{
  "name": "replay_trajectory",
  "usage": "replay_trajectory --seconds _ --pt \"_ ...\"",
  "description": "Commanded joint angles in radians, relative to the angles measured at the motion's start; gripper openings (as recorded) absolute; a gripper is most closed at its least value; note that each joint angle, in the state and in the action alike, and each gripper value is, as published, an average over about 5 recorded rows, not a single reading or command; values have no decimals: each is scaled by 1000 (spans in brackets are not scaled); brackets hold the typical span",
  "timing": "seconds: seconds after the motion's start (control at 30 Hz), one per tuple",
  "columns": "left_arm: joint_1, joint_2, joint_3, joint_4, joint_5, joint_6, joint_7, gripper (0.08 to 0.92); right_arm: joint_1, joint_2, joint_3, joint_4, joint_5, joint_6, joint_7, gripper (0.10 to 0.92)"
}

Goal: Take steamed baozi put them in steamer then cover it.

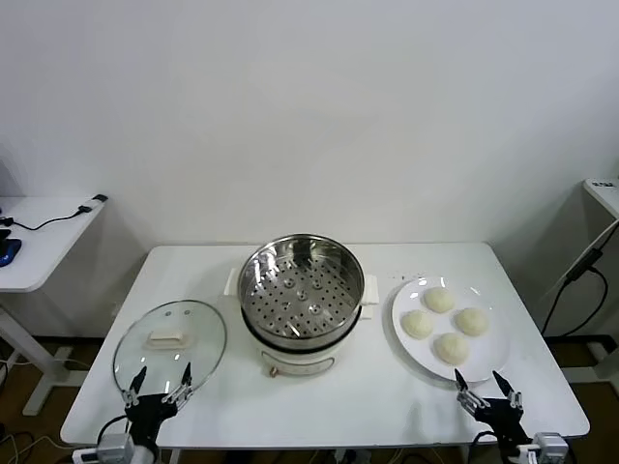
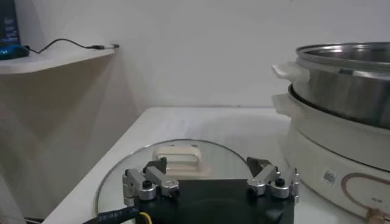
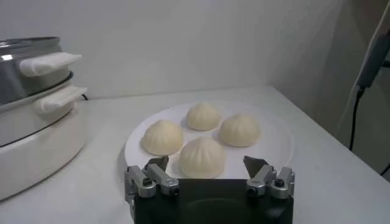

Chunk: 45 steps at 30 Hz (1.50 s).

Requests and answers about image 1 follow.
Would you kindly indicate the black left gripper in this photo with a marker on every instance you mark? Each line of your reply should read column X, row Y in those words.
column 147, row 413

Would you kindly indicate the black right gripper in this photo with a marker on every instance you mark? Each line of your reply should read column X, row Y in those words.
column 503, row 418

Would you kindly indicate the white steamed baozi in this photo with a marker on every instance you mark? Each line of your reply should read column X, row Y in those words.
column 418, row 324
column 471, row 321
column 451, row 348
column 439, row 299

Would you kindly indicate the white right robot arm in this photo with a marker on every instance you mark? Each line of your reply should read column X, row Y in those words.
column 526, row 452

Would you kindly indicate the steel steamer basket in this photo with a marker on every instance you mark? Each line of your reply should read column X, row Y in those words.
column 271, row 270

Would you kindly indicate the white round plate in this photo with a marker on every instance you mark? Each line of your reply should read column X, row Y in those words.
column 411, row 299

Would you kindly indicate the white electric cooking pot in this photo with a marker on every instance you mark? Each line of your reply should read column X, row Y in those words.
column 295, row 362

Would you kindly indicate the blue object on desk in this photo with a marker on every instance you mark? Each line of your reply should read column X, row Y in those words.
column 10, row 251

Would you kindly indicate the white side desk with label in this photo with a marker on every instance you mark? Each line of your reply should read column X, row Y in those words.
column 604, row 193

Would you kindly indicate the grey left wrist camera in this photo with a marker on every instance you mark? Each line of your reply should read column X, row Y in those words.
column 115, row 447

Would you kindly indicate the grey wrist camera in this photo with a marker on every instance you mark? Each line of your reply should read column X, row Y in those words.
column 115, row 447
column 551, row 447

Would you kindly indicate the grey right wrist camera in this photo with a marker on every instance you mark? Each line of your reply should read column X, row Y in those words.
column 551, row 447

